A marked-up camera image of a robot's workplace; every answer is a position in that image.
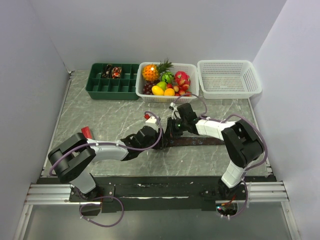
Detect toy pineapple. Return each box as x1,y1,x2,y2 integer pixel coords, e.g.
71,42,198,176
142,58,173,82

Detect white fruit basket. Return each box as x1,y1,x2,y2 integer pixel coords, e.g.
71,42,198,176
135,62,199,103

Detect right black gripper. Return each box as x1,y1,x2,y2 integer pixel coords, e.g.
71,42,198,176
164,116,188,139

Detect empty white basket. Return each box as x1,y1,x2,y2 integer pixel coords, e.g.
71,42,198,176
197,60,262,100

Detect brown floral necktie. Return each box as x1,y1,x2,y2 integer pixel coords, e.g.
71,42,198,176
159,137,225,149

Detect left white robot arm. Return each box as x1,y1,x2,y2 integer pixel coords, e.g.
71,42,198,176
47,125,163,201

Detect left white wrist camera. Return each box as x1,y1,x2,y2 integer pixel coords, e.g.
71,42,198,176
144,114,159,131

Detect toy dragon fruit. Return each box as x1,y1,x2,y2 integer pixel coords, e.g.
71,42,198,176
174,71,191,86

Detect red toothpaste box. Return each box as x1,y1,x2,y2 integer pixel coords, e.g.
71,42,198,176
81,126,94,139

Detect green compartment tray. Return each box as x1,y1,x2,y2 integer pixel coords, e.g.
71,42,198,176
85,63,139,101

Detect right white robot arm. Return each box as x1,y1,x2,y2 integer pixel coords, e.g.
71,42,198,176
166,102,267,200

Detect toy green apple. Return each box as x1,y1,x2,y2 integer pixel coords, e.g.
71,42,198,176
156,81,167,91

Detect toy watermelon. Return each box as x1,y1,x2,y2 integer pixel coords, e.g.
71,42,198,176
160,71,175,84

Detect dark rolled tie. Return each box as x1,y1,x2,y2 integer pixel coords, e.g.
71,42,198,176
101,63,113,79

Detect toy yellow mango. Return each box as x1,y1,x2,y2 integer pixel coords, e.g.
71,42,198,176
151,85,165,96

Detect toy orange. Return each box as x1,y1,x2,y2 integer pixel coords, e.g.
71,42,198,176
163,88,176,96

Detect toy purple grapes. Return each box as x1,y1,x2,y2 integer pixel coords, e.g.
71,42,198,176
142,80,159,95

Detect aluminium frame rail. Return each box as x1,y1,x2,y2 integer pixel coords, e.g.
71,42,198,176
246,181,289,203

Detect red patterned rolled tie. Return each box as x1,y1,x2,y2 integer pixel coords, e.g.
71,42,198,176
111,66,122,79

